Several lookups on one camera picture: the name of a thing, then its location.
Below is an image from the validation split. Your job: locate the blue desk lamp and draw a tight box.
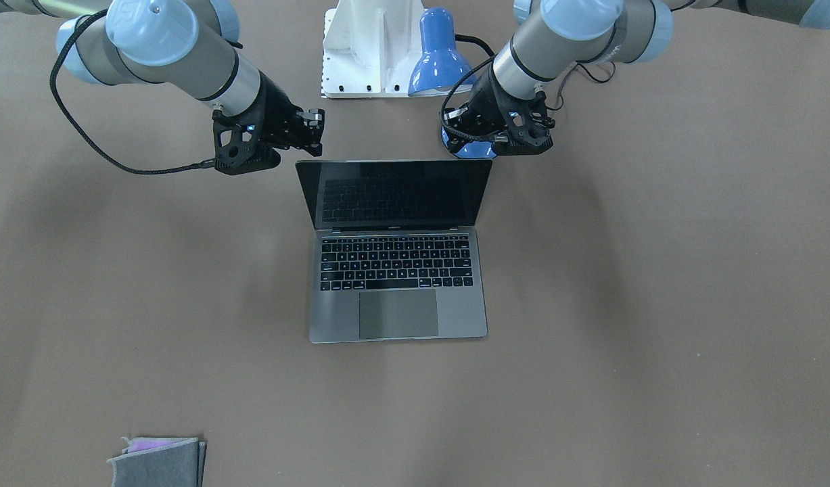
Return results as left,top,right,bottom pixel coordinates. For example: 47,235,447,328
408,7,500,160

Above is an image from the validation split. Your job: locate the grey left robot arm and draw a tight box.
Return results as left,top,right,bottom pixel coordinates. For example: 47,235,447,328
440,1,830,156

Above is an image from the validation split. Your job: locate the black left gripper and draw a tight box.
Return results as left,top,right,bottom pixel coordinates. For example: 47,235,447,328
442,68,543,143

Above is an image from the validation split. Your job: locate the black braided cable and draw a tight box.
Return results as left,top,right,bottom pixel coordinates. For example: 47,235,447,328
440,57,497,136
49,9,218,176

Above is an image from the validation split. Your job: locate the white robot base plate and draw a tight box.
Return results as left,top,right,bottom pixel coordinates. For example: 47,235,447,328
320,1,426,99

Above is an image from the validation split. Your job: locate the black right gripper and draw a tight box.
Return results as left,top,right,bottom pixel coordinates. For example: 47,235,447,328
216,71,325,155

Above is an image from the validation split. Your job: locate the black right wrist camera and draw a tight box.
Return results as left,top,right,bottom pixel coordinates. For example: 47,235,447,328
212,109,281,176

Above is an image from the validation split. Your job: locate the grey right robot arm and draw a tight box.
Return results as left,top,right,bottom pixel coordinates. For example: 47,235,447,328
0,1,324,175

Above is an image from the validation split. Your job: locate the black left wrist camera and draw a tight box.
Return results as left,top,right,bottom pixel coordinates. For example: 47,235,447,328
492,91,556,156

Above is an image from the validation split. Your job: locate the folded grey cloth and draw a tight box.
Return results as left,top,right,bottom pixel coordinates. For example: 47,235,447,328
108,437,206,486

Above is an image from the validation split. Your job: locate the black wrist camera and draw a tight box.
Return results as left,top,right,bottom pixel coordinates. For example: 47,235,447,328
212,109,281,176
492,91,556,156

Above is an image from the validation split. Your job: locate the grey laptop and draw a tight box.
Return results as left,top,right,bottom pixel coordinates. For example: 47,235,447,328
295,158,492,344

